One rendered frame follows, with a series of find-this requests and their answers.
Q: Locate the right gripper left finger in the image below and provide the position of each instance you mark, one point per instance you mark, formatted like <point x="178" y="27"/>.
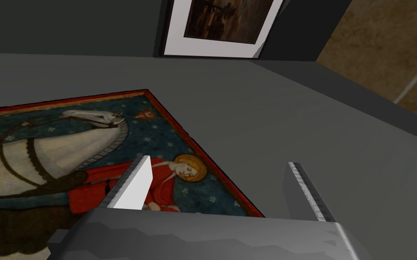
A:
<point x="132" y="189"/>

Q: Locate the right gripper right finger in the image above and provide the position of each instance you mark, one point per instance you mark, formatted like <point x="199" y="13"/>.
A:
<point x="302" y="195"/>

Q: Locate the horse and rider painting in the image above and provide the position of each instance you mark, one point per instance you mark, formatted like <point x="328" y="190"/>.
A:
<point x="85" y="155"/>

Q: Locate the dark picture with white mat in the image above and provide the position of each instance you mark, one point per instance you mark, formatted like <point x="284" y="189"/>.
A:
<point x="222" y="27"/>

